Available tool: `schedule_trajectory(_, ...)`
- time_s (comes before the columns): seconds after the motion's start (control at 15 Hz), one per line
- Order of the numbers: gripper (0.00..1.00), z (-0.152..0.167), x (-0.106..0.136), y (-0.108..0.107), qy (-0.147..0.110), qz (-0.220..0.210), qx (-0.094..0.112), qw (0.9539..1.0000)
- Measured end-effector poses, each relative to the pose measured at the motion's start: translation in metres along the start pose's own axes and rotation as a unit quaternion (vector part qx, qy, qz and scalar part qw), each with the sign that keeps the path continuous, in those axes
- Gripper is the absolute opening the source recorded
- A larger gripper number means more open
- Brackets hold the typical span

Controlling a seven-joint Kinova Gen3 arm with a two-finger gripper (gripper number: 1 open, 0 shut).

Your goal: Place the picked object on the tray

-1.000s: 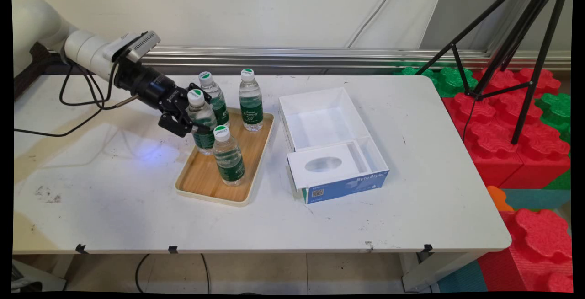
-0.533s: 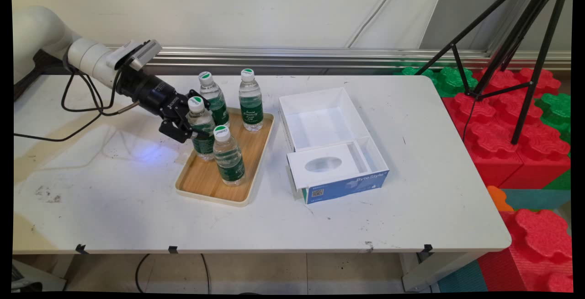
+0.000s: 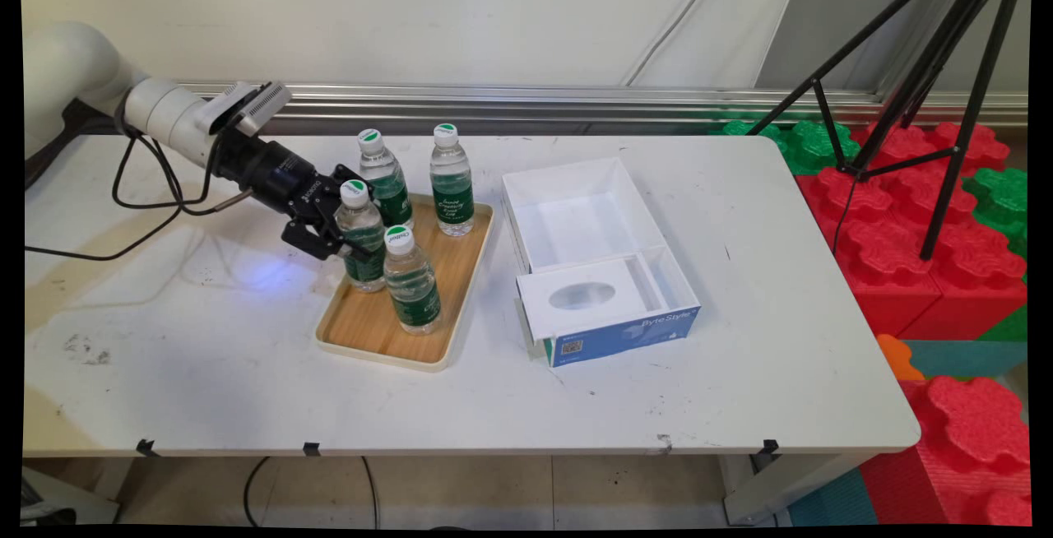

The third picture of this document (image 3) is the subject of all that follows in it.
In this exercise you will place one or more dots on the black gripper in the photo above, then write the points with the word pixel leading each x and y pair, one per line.
pixel 276 176

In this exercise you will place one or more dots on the green label water bottle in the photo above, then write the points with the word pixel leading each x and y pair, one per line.
pixel 366 271
pixel 391 192
pixel 413 291
pixel 452 197

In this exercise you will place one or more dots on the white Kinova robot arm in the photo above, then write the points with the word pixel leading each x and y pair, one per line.
pixel 74 69

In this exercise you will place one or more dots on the wooden tray with cream rim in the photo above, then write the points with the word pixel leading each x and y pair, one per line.
pixel 362 324

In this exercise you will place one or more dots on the white box with blue side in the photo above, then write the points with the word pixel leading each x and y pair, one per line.
pixel 625 336

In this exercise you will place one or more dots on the grey metal stand base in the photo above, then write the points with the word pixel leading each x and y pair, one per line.
pixel 66 505

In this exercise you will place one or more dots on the green foam block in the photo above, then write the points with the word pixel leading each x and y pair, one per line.
pixel 999 197
pixel 1012 328
pixel 810 147

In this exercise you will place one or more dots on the white table leg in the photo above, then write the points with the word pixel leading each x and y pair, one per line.
pixel 765 489

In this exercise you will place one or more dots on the red foam block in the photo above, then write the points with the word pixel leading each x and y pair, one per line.
pixel 864 201
pixel 971 423
pixel 946 308
pixel 905 143

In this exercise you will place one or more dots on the teal foam mat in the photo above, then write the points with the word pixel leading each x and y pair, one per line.
pixel 962 357
pixel 831 501

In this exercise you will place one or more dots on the orange foam piece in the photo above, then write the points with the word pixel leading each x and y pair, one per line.
pixel 897 357

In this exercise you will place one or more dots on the black tripod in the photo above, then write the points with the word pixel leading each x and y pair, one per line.
pixel 975 110

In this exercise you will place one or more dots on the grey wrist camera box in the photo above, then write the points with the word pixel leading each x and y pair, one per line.
pixel 251 106

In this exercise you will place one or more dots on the aluminium wall rail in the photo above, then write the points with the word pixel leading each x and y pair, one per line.
pixel 576 102

